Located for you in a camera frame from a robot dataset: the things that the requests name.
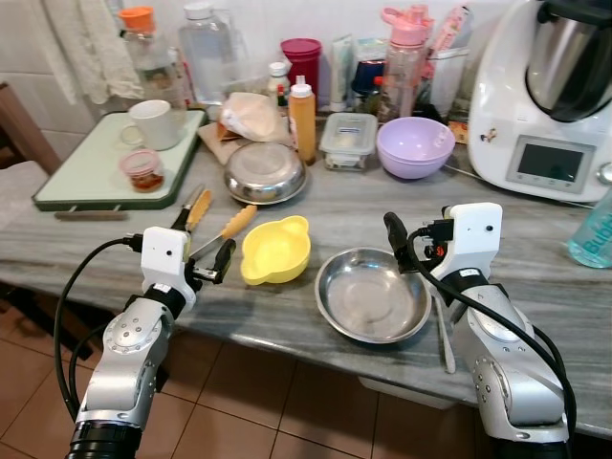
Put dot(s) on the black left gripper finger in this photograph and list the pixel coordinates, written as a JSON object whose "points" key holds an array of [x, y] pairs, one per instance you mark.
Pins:
{"points": [[228, 258]]}

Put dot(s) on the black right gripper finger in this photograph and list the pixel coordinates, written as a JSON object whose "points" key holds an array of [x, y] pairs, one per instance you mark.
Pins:
{"points": [[396, 229]]}

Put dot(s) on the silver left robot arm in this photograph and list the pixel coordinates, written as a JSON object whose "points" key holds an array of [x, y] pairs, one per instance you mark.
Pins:
{"points": [[129, 359]]}

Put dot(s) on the steel tongs with orange tips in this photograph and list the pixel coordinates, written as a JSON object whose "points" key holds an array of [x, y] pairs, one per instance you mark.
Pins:
{"points": [[239, 222]]}

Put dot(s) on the yellow plastic bowl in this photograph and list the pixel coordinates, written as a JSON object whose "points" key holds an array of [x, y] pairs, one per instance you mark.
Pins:
{"points": [[277, 253]]}

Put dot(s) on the shallow steel plate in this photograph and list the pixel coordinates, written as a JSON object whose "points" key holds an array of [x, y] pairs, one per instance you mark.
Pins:
{"points": [[368, 298]]}

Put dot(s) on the purple plastic bowl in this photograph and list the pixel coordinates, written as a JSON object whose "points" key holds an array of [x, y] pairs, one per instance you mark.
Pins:
{"points": [[415, 148]]}

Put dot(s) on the upturned steel bowl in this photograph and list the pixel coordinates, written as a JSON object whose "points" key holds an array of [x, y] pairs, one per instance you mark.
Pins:
{"points": [[265, 172]]}

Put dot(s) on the glass food container with lid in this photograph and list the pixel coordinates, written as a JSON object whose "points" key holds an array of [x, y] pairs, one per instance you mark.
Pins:
{"points": [[349, 142]]}

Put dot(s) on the brown wooden board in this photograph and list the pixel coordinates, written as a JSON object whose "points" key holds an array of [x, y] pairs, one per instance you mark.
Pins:
{"points": [[212, 143]]}

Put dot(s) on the small jar with pink lid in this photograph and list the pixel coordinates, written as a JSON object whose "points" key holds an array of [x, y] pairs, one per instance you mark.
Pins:
{"points": [[142, 170]]}

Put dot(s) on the bagged bread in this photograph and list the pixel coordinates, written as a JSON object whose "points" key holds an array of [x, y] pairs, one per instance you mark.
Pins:
{"points": [[251, 117]]}

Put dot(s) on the orange squeeze bottle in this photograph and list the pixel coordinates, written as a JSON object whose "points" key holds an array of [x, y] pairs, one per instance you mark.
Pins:
{"points": [[303, 120]]}

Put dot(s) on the dark blue cup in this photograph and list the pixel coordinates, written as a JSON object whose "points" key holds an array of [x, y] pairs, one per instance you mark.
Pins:
{"points": [[369, 86]]}

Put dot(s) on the white mug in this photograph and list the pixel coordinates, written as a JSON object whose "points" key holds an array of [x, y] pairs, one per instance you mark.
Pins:
{"points": [[155, 124]]}

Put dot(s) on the clear plastic jug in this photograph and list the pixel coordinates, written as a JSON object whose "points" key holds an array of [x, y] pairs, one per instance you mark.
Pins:
{"points": [[448, 86]]}

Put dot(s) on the pale green tray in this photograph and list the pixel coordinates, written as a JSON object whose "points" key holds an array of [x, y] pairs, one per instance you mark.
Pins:
{"points": [[86, 172]]}

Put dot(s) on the white food processor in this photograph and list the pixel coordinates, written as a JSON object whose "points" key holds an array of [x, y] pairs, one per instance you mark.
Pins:
{"points": [[502, 105]]}

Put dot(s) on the clear blue water bottle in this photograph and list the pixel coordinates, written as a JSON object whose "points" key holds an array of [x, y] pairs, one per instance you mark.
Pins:
{"points": [[593, 239]]}

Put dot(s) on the pale food packet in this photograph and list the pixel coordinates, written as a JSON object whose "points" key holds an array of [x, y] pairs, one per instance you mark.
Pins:
{"points": [[341, 72]]}

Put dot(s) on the pink drink bottle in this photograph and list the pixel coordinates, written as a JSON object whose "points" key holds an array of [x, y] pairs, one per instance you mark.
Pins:
{"points": [[404, 57]]}

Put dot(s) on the small white-capped sauce bottle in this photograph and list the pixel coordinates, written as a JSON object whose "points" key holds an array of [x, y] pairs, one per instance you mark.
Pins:
{"points": [[278, 86]]}

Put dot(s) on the maroon canister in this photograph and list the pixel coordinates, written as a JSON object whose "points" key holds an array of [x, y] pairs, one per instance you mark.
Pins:
{"points": [[301, 62]]}

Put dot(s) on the clear bottle with white cap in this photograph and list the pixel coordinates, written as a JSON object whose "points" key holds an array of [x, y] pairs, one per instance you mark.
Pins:
{"points": [[206, 53]]}

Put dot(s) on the red white snack packet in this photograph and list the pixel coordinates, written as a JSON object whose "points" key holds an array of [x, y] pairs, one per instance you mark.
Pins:
{"points": [[454, 29]]}

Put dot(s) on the glass bottle with orange cap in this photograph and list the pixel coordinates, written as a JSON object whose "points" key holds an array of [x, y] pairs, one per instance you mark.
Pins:
{"points": [[148, 57]]}

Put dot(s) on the hanging beige towel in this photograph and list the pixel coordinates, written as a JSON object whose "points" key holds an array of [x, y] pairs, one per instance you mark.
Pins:
{"points": [[91, 48]]}

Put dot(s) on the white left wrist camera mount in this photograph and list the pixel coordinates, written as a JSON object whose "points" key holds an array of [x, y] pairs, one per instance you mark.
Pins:
{"points": [[163, 253]]}

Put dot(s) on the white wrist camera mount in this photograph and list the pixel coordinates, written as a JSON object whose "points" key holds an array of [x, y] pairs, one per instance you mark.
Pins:
{"points": [[475, 234], [163, 253]]}

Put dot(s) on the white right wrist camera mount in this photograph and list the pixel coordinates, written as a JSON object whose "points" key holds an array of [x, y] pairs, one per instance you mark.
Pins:
{"points": [[475, 234]]}

